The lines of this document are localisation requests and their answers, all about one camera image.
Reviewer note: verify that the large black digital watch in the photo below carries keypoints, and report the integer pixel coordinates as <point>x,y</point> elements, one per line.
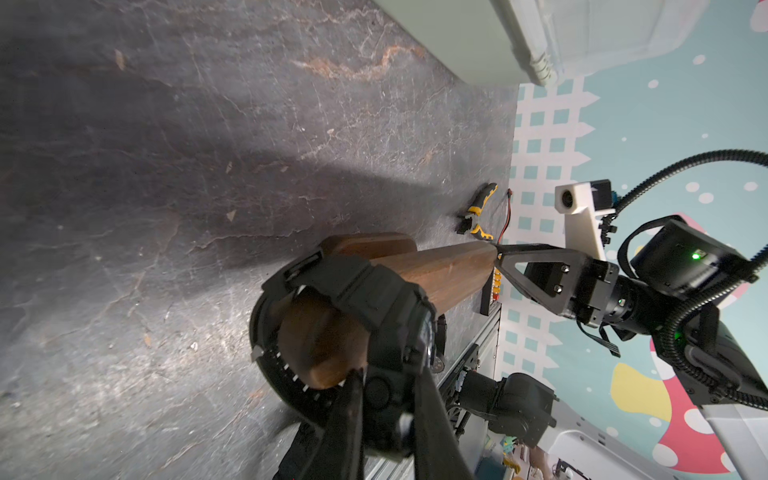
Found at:
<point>398,353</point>

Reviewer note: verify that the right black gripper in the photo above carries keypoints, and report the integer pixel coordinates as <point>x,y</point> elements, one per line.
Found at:
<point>566,282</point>

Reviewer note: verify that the wooden watch stand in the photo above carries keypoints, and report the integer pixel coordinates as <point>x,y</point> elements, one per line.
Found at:
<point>325,328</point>

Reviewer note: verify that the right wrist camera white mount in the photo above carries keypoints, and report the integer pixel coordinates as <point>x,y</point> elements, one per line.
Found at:
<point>583,205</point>

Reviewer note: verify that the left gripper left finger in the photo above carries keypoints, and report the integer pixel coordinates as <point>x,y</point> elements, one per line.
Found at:
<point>340,454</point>

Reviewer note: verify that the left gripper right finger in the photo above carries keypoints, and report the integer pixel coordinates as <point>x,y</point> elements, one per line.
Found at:
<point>436,451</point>

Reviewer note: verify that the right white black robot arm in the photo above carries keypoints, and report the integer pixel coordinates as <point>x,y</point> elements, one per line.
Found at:
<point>642,379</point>

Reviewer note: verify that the black charging board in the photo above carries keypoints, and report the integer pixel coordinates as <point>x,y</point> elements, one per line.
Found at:
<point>490,292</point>

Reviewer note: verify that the clear plastic storage box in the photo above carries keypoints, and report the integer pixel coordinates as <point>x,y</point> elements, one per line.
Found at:
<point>503,42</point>

